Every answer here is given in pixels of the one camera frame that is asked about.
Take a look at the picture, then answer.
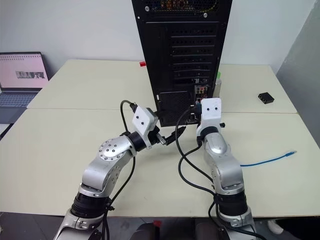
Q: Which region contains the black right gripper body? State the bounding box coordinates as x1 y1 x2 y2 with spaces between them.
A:
189 109 202 125

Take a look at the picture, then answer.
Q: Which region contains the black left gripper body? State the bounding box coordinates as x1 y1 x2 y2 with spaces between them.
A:
146 124 168 149

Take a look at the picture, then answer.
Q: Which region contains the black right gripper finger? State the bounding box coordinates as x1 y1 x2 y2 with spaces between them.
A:
171 126 187 141

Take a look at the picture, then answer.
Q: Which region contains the black computer tower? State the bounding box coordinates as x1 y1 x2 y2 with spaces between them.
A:
131 0 232 128

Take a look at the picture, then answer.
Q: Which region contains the grey bottle with green cap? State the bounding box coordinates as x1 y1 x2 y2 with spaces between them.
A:
214 71 224 99

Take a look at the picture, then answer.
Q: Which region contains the small black adapter box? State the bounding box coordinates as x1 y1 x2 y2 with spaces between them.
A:
258 91 276 105

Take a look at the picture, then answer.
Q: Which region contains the white shoe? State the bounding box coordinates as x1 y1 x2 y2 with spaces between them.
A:
268 219 285 235

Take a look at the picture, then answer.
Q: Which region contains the open grey laptop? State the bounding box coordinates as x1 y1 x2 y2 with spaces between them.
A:
0 51 50 125

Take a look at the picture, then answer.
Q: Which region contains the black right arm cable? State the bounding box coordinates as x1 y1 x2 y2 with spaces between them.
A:
175 107 261 240

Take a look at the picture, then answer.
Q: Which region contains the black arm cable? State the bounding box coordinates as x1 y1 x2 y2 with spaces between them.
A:
101 99 140 240
175 107 261 240

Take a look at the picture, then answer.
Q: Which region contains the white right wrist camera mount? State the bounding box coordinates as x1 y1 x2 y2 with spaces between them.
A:
196 97 223 138

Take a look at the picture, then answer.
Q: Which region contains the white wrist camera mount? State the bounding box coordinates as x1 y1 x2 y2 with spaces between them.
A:
131 105 159 137
196 97 223 138

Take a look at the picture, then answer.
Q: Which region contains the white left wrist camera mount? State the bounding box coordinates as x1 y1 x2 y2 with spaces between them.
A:
131 105 159 137

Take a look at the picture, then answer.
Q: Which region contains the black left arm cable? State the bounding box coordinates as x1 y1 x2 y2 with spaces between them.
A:
101 99 140 240

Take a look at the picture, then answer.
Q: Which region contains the blue ethernet cable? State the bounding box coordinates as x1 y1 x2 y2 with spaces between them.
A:
239 150 298 168

